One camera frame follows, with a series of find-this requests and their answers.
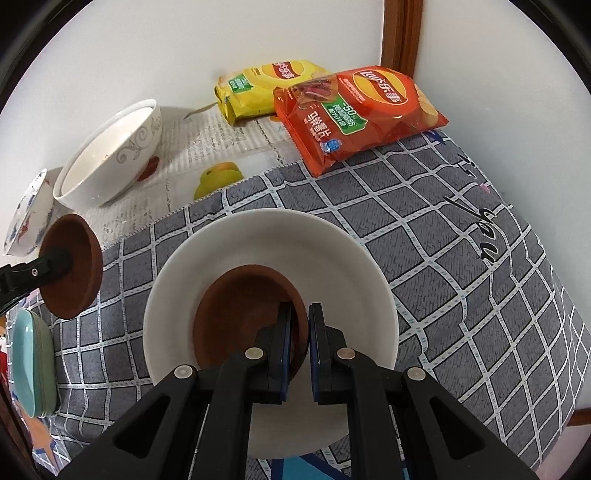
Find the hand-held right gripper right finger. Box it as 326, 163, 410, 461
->
308, 302, 539, 480

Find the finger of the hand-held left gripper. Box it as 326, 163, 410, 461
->
0, 248, 75, 311

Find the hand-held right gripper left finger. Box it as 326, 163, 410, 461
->
58, 301, 296, 480

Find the small brown bowl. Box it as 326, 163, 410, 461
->
39, 213, 104, 320
192, 264, 310, 377

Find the light blue plate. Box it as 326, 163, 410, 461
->
11, 308, 52, 416

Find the plain white bowl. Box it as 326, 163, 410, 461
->
143, 209, 399, 460

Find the crane print porcelain bowl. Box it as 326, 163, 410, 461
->
4, 168, 54, 257

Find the white bowl with grey swirls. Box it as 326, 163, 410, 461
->
52, 99, 162, 208

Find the grey checkered blanket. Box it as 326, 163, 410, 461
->
9, 129, 580, 480

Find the newspaper sheet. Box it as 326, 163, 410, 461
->
46, 108, 315, 245

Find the red chips bag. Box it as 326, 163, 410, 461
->
272, 67, 450, 177

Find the yellow chips bag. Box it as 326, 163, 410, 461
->
213, 61, 331, 124

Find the brown wooden door frame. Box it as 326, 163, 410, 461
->
381, 0, 423, 77

